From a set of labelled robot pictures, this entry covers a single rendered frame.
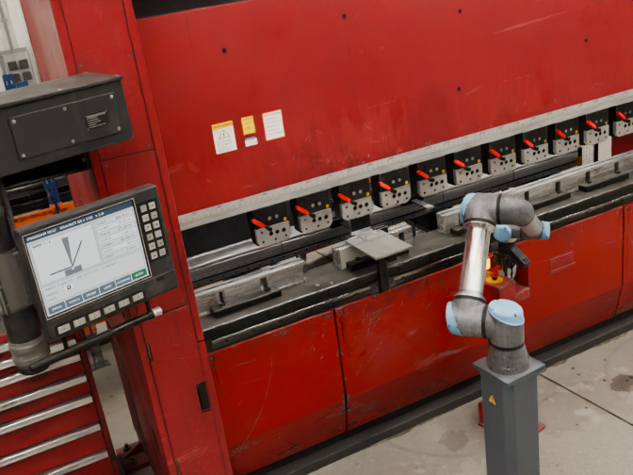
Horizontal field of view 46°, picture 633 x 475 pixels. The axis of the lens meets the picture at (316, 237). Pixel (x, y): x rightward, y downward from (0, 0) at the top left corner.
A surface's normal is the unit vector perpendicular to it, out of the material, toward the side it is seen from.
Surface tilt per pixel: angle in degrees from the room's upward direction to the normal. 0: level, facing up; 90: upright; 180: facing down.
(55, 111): 90
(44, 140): 90
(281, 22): 90
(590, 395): 0
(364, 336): 90
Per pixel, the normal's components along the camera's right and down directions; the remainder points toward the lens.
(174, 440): 0.45, 0.28
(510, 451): -0.25, 0.39
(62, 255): 0.65, 0.20
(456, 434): -0.13, -0.92
